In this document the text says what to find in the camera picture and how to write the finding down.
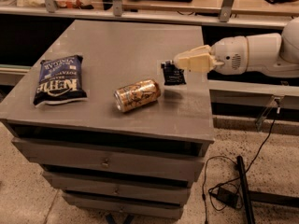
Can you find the black power adapter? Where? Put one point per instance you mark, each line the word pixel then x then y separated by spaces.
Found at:
pixel 227 197

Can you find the grey drawer cabinet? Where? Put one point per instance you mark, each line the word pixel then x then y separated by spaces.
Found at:
pixel 116 54

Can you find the middle grey drawer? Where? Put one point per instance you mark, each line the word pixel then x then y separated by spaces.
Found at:
pixel 116 188

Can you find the orange gold soda can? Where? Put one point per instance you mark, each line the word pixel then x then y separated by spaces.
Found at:
pixel 136 95

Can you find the metal window rail frame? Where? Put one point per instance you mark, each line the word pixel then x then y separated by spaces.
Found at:
pixel 256 11

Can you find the black floor bar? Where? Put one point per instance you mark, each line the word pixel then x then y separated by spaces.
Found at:
pixel 245 190

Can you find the top grey drawer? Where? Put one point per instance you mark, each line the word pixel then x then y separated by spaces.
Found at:
pixel 110 159

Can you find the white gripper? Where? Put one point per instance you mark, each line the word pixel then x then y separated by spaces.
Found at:
pixel 229 57

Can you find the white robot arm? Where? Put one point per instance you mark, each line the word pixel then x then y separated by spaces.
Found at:
pixel 274 55

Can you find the bottom grey drawer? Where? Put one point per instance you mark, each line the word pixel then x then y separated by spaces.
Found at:
pixel 122 206

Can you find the grey drawer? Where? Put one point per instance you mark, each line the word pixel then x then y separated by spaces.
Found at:
pixel 116 188
pixel 110 159
pixel 122 206

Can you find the blue kettle chips bag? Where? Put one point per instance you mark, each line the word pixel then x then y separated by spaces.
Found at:
pixel 60 81

